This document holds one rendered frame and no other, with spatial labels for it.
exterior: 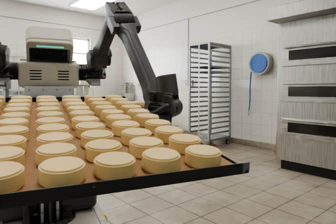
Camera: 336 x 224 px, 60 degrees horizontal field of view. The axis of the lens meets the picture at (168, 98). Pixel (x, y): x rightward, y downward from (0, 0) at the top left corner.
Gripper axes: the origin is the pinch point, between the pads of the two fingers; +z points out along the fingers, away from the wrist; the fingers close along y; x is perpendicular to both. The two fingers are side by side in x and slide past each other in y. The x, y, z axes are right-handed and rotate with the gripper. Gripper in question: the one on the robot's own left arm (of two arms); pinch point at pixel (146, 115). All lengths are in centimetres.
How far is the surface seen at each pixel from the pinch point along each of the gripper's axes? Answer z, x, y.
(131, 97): -633, 343, 79
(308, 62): -314, -58, -25
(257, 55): -453, 11, -38
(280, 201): -210, -39, 104
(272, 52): -456, -13, -44
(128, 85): -651, 362, 49
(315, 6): -292, -58, -84
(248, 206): -189, -14, 105
